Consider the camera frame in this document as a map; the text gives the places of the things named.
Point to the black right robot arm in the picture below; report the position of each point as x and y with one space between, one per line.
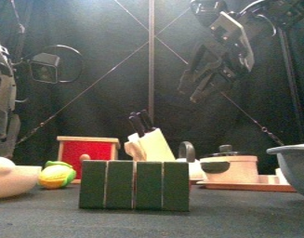
281 12

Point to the grey toy pan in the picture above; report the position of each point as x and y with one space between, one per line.
296 167

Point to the white rounded toy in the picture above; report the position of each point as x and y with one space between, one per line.
11 179

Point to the yellow green toy corn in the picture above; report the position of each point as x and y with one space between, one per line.
55 175

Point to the small wooden round knob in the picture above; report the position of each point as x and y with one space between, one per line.
84 157

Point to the red wooden toy box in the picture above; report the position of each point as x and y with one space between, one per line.
89 150

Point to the cream toy knife block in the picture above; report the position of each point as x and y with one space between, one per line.
156 145

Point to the dark green wooden block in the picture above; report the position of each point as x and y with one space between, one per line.
120 185
175 186
148 185
92 184

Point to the wooden toy tray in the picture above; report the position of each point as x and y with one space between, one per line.
257 185

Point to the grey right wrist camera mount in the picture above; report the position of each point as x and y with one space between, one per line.
236 40

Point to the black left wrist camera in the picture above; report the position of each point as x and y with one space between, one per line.
44 68

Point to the grey vertical frame pole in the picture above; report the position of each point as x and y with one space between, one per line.
151 62

